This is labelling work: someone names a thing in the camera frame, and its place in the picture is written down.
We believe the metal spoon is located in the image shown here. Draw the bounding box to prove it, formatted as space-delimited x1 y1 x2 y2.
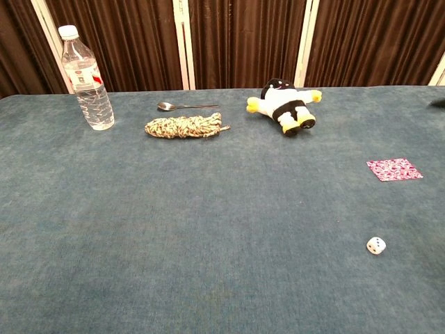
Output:
156 101 220 112

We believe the small white die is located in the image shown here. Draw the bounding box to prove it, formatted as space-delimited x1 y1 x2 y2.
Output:
366 236 387 257

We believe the blue felt table cover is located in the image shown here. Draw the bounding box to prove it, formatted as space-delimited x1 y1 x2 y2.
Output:
0 85 445 334

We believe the white partition frame post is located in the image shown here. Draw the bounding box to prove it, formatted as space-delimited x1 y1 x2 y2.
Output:
428 61 445 87
172 0 196 90
30 0 74 94
293 0 320 88

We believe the black white yellow plush toy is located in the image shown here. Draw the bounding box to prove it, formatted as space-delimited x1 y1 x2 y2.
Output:
246 77 323 138

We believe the brown pleated curtain panel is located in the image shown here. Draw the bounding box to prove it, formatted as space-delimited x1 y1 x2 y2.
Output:
45 0 184 93
188 0 307 90
0 0 69 100
305 0 445 88

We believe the pink patterned square card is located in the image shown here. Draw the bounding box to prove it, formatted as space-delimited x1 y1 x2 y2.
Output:
366 158 424 183

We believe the beige braided rope bundle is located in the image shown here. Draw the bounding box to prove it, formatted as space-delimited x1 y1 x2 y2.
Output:
144 111 232 139

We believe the clear plastic water bottle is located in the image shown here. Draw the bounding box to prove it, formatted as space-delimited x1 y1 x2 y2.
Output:
58 24 115 132

